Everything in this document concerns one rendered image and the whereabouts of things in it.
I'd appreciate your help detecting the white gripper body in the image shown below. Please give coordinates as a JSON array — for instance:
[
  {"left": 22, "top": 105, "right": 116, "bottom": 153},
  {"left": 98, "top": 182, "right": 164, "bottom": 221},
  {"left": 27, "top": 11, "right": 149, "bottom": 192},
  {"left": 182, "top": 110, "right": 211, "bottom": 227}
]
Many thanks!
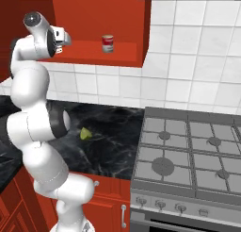
[{"left": 56, "top": 27, "right": 72, "bottom": 54}]

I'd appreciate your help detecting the red corner cabinet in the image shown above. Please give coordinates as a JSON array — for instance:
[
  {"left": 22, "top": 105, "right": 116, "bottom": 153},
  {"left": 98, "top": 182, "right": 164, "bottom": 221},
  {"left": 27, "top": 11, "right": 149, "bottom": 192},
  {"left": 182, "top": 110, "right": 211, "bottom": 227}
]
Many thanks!
[{"left": 0, "top": 166, "right": 60, "bottom": 232}]

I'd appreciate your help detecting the red base cabinet door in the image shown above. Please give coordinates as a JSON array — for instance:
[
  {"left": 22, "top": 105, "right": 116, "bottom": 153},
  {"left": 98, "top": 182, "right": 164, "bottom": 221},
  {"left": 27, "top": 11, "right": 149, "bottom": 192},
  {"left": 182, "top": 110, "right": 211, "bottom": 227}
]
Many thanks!
[{"left": 80, "top": 193, "right": 131, "bottom": 232}]

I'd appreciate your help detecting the red and white can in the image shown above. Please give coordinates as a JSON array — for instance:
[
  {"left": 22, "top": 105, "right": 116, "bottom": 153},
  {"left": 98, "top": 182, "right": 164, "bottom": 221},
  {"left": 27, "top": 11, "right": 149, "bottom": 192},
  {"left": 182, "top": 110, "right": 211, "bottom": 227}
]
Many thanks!
[{"left": 102, "top": 34, "right": 115, "bottom": 54}]

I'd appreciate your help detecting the green lime wedge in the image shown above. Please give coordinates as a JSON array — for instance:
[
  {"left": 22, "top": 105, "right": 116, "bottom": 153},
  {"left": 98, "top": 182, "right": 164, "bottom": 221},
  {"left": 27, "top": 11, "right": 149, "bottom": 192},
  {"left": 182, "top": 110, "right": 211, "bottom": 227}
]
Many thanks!
[{"left": 80, "top": 127, "right": 93, "bottom": 141}]

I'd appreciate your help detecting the red drawer front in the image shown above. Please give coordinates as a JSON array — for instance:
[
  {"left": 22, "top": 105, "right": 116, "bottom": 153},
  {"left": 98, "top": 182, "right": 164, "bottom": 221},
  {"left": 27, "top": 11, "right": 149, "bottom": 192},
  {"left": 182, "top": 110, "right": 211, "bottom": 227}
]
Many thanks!
[{"left": 69, "top": 171, "right": 132, "bottom": 200}]

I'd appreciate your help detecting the grey gas stove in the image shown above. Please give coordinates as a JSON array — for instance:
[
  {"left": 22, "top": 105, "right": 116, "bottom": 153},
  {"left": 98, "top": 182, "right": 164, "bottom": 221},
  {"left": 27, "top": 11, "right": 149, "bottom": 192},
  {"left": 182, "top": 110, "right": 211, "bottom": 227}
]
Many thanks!
[{"left": 129, "top": 106, "right": 241, "bottom": 232}]

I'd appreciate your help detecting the open red wall cabinet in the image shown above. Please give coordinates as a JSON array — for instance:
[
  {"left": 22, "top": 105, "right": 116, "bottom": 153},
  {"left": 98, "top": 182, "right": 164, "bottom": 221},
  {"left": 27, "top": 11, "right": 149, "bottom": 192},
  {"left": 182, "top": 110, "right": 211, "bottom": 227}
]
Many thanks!
[{"left": 15, "top": 0, "right": 153, "bottom": 69}]

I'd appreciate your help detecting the silver cabinet door handle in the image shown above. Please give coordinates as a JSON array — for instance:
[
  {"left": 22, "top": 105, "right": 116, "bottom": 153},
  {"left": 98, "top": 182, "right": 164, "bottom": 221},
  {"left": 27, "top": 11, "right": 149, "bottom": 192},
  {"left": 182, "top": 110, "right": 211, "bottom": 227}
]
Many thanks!
[{"left": 120, "top": 204, "right": 128, "bottom": 229}]

